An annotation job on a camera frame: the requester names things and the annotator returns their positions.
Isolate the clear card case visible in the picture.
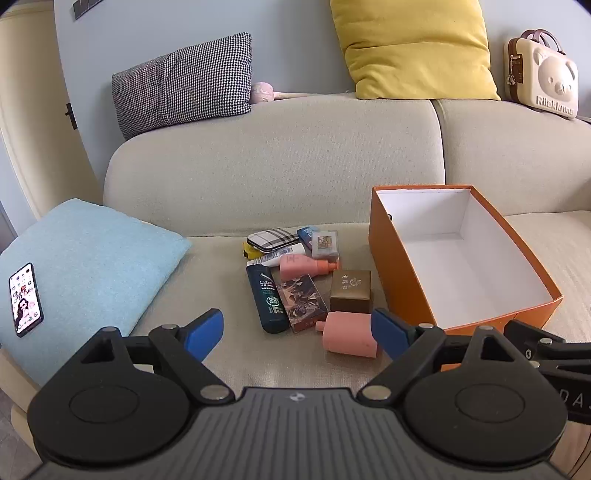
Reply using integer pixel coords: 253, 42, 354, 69
311, 230, 340, 259

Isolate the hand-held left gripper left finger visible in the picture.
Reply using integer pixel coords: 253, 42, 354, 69
79, 309, 235, 407

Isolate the orange cardboard box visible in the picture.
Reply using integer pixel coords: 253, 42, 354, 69
368, 185, 564, 374

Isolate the cream bear suitcase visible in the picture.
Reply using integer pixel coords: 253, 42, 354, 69
503, 28, 580, 121

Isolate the light blue pillow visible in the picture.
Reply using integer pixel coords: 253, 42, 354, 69
0, 198, 193, 386

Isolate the large pink bottle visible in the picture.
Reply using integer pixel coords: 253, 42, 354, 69
315, 311, 382, 358

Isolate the houndstooth pillow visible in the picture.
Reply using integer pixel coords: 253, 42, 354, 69
112, 32, 253, 140

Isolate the blue pink packet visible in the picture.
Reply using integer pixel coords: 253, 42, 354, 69
297, 226, 321, 252

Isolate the white tube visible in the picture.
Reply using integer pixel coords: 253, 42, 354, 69
246, 244, 308, 269

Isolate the pink pump bottle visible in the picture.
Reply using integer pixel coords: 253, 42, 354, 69
279, 254, 341, 281

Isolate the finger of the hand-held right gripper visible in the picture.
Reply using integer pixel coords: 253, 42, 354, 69
526, 348, 591, 382
503, 319, 591, 357

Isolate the plaid zip case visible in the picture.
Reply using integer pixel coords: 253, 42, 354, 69
246, 228, 301, 254

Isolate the yellow pillow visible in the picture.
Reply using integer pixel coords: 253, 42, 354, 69
329, 0, 502, 101

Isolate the black smartphone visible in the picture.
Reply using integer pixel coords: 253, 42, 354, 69
8, 262, 44, 339

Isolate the beige fabric sofa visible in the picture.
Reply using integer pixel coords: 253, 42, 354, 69
0, 92, 591, 480

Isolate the gold square box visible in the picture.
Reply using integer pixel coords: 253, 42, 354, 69
329, 270, 372, 313

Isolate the dark wall sign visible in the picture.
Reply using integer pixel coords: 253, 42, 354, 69
73, 0, 112, 21

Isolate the dark green shampoo bottle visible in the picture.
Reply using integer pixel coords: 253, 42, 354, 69
246, 264, 291, 334

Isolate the illustrated card box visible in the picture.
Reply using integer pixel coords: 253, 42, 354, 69
276, 274, 329, 333

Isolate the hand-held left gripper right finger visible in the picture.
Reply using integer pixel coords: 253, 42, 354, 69
356, 308, 529, 407

